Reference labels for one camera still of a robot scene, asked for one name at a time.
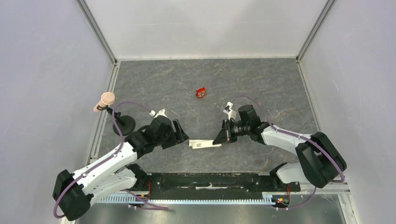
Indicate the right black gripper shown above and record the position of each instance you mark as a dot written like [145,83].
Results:
[229,131]

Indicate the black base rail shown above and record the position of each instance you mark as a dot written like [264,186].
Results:
[176,186]

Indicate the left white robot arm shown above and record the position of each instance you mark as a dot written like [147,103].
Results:
[75,192]

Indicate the white slotted cable duct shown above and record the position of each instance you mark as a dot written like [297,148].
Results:
[127,198]

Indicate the white remote control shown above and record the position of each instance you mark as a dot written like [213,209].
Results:
[199,144]

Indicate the black stand base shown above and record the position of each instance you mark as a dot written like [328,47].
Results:
[125,123]

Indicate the pink handle knob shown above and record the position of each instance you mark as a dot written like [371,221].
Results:
[106,99]

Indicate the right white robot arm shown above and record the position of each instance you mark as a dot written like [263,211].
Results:
[319,162]

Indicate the small red toy block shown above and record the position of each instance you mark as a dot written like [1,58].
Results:
[201,92]

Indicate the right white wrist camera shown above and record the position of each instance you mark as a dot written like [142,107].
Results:
[231,114]

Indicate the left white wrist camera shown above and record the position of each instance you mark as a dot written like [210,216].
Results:
[159,113]

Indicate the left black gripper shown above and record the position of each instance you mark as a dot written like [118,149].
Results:
[180,136]

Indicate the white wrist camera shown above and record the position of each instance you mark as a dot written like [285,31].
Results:
[231,114]
[159,113]

